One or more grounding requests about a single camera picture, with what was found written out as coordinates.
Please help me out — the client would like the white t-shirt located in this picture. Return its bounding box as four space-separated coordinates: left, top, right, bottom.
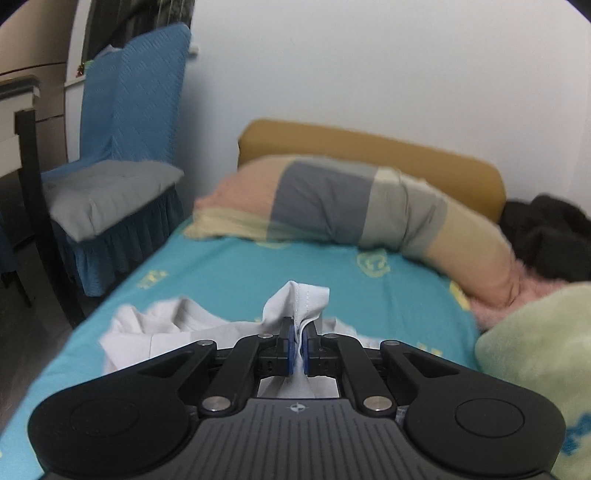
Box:
99 281 380 373

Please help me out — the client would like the turquoise patterned bed sheet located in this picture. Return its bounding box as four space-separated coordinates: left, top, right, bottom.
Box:
0 216 591 480

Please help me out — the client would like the patchwork colour-block pillow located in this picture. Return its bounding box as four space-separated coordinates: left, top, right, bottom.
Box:
184 155 520 307

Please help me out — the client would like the pink fluffy blanket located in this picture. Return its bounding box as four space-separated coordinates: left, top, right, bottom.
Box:
468 260 569 332

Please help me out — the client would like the light green fleece blanket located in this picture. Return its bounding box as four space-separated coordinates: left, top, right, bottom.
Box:
475 283 591 479

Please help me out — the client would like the mustard yellow headboard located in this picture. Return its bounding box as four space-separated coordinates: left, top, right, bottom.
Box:
238 119 506 223

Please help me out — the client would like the grey seat cushion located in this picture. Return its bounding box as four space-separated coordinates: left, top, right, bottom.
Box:
43 160 183 242

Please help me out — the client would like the black clothing pile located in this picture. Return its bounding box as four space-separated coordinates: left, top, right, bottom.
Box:
499 194 590 282

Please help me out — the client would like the blue covered chair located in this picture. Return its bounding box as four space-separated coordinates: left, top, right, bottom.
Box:
41 23 191 297

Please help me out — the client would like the black desk leg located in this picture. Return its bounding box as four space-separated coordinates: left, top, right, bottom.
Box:
15 108 85 329

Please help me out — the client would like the white desk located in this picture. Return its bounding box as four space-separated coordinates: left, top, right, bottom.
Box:
0 75 43 179

